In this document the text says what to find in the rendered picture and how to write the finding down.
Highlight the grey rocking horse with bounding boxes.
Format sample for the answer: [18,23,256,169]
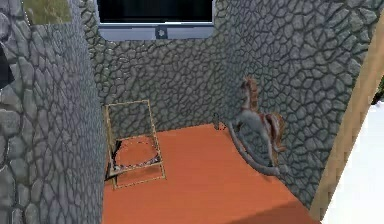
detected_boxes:
[213,76,288,177]

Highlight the black television set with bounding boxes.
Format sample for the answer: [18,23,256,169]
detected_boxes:
[96,0,216,42]

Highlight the green framed picture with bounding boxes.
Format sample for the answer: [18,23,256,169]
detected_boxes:
[22,0,73,26]

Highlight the wooden frame folding chair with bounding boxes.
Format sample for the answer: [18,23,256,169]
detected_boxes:
[104,99,167,190]

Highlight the white door with tan frame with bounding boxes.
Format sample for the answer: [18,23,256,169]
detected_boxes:
[309,9,384,224]

